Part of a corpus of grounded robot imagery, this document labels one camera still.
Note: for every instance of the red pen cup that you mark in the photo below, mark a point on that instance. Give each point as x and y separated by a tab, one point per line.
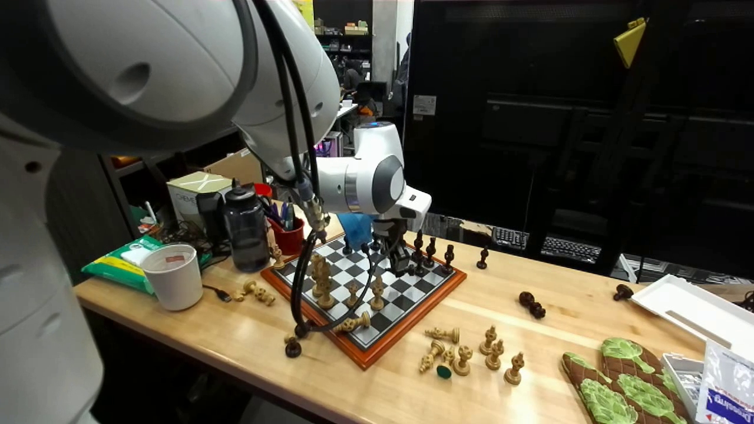
288	238

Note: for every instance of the wooden framed chessboard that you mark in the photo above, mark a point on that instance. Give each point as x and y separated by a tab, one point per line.
389	325

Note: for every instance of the black keyboard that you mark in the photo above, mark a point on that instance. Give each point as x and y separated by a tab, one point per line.
567	247

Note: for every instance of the large black cabinet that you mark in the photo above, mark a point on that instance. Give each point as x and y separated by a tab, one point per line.
628	156

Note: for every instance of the white and green box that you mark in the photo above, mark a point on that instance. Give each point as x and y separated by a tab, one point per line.
192	195

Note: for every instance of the small red lid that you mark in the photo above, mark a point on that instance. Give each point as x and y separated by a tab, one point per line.
264	189

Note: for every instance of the clear bag with blue print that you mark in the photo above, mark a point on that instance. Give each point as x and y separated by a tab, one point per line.
727	385

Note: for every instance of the blue pen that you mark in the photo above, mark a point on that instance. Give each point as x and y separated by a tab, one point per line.
275	209

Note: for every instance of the white foam tray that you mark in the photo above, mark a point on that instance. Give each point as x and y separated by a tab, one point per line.
695	308

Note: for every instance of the yellow triangular sign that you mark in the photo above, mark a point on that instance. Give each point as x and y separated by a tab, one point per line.
629	39

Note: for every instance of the black marker pen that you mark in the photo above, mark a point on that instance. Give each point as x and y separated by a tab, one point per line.
288	213

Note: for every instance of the brown green oven mitt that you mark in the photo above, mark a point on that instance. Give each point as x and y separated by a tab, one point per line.
604	396
640	372

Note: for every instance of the green wipes packet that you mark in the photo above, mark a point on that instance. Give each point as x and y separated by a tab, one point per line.
125	262

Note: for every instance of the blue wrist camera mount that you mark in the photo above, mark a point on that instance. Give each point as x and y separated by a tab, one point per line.
356	229

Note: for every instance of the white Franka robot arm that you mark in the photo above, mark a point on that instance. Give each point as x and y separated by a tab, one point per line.
118	78

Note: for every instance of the brown cardboard box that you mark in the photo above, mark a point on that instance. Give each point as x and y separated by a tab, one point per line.
237	165

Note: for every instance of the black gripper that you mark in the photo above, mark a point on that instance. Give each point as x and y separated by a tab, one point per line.
391	233

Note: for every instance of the clear plastic container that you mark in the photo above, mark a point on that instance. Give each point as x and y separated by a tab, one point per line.
683	378

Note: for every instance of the light wooden chess piece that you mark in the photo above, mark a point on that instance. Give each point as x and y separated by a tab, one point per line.
258	292
463	361
378	294
444	334
346	323
325	297
496	355
489	343
316	262
514	370
429	359
323	278
363	319
354	297
277	260

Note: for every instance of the lit computer case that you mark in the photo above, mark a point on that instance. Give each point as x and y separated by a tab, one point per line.
331	143

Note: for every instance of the chess piece with green felt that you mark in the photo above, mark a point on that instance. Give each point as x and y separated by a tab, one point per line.
444	370

